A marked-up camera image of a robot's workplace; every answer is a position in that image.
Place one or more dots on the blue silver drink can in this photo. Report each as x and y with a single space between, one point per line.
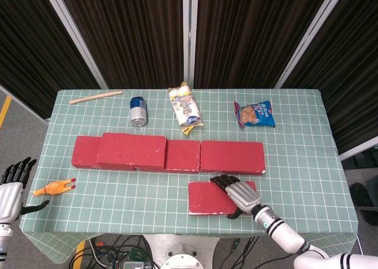
138 112

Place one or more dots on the black rounded equipment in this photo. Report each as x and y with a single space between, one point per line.
364 198

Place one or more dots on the grey metal partition post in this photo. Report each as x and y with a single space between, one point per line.
75 36
188 36
310 36

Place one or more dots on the wooden stick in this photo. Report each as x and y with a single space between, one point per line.
96 97

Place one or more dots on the green checkered tablecloth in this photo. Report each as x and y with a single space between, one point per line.
133 210

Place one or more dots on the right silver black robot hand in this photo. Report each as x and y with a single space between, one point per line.
243 195

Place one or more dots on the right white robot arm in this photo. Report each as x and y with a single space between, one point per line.
286 236

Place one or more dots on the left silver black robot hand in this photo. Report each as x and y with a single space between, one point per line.
10 198

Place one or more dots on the white yellow bread roll package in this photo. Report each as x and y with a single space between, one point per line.
186 108

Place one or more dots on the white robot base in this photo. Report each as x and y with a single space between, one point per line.
183 251

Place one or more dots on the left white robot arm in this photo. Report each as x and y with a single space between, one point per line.
4 239

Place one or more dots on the green circuit board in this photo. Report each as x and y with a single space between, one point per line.
136 254

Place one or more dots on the dark fabric partition panel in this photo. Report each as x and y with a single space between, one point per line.
354 74
254 36
127 36
32 50

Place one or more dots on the orange rubber chicken toy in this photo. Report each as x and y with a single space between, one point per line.
53 188

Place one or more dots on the blue snack bag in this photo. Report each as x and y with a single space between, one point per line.
257 114

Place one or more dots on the red brick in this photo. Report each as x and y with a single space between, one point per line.
183 155
85 152
131 151
206 198
231 157

